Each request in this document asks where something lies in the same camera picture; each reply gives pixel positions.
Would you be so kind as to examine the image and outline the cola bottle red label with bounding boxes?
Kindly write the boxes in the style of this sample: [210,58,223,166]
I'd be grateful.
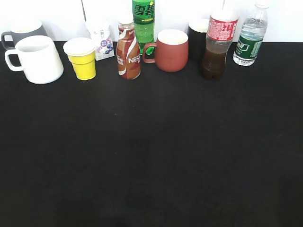
[199,0,239,80]

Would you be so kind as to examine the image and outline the white ceramic mug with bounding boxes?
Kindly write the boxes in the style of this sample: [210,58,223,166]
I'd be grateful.
[5,35,64,84]

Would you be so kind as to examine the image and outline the yellow paper cup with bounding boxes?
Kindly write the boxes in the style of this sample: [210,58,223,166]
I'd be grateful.
[63,37,96,80]

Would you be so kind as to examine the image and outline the green Sprite bottle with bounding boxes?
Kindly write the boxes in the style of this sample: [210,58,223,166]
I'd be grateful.
[132,0,155,55]

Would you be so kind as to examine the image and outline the brown Nescafe coffee bottle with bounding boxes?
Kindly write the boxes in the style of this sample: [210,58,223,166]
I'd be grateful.
[116,13,141,80]

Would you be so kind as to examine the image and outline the red ceramic mug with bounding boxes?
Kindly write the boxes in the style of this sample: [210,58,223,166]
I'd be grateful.
[143,29,188,72]

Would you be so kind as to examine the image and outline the white blueberry yogurt carton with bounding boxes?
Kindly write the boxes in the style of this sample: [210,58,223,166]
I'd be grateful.
[85,20,115,61]

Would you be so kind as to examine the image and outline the black ceramic mug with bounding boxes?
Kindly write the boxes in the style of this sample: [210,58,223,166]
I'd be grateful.
[187,18,209,61]

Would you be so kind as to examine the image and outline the clear water bottle green label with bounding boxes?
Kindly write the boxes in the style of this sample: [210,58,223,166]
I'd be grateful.
[233,0,269,66]

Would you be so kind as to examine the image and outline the grey ceramic mug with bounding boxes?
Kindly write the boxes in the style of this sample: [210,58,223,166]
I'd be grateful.
[1,19,48,50]

